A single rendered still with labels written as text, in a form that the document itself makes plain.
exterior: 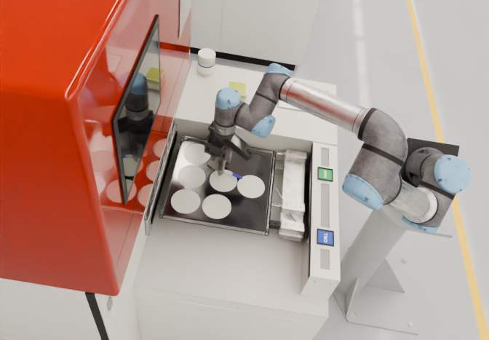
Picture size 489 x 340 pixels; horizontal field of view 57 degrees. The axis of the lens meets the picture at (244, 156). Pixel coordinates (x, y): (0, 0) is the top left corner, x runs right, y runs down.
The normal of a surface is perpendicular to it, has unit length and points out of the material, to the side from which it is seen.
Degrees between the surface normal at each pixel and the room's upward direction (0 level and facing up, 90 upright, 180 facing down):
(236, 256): 0
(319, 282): 90
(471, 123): 0
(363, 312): 0
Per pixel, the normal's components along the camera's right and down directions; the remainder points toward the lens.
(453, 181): 0.07, -0.04
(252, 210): 0.12, -0.63
